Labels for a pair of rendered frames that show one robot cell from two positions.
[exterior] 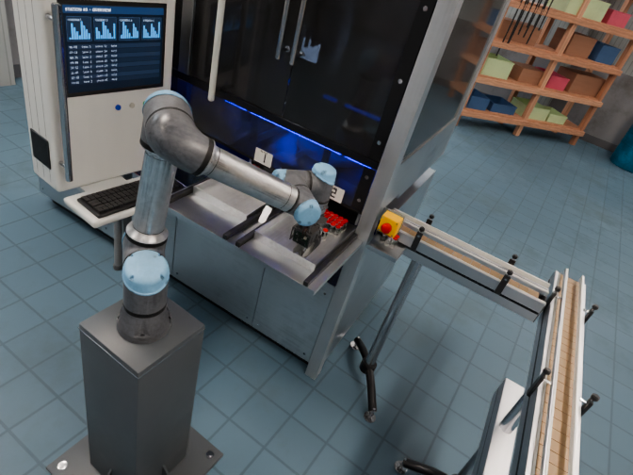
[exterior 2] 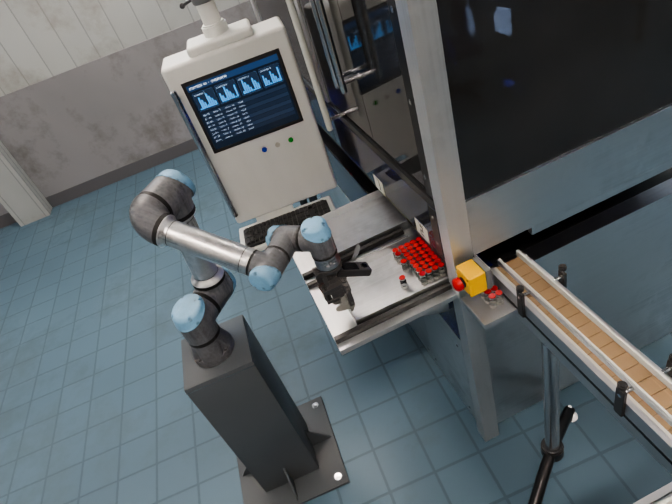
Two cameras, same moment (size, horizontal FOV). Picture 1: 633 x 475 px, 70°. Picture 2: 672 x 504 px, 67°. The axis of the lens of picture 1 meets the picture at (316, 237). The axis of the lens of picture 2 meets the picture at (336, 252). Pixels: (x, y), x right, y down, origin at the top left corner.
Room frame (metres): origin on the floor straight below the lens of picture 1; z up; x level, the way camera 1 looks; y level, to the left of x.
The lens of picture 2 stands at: (0.74, -0.99, 2.05)
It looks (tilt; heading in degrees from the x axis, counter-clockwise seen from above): 38 degrees down; 62
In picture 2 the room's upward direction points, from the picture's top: 20 degrees counter-clockwise
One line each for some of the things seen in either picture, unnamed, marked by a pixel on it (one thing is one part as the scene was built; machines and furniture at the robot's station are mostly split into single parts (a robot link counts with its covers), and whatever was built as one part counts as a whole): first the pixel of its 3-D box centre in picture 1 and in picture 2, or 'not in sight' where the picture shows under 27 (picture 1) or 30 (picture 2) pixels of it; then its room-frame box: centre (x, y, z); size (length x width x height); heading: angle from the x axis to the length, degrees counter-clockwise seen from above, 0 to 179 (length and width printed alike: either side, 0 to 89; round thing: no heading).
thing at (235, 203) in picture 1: (245, 189); (365, 220); (1.61, 0.34, 0.90); 0.34 x 0.26 x 0.04; 160
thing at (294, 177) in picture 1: (292, 185); (285, 242); (1.18, 0.11, 1.21); 0.11 x 0.11 x 0.08; 29
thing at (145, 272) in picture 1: (145, 280); (194, 317); (0.89, 0.42, 0.96); 0.13 x 0.12 x 0.14; 29
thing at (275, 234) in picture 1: (308, 232); (389, 277); (1.44, 0.04, 0.90); 0.34 x 0.26 x 0.04; 159
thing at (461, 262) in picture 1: (461, 256); (588, 338); (1.55, -0.58, 0.92); 0.69 x 0.15 x 0.16; 70
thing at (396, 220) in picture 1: (390, 223); (473, 276); (1.51, -0.26, 1.00); 0.08 x 0.07 x 0.07; 160
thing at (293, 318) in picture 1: (227, 188); (449, 196); (2.33, 0.60, 0.44); 2.06 x 1.00 x 0.88; 70
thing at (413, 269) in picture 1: (390, 319); (551, 397); (1.60, -0.44, 0.46); 0.09 x 0.09 x 0.77; 70
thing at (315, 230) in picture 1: (308, 225); (332, 279); (1.24, 0.04, 1.06); 0.09 x 0.08 x 0.12; 160
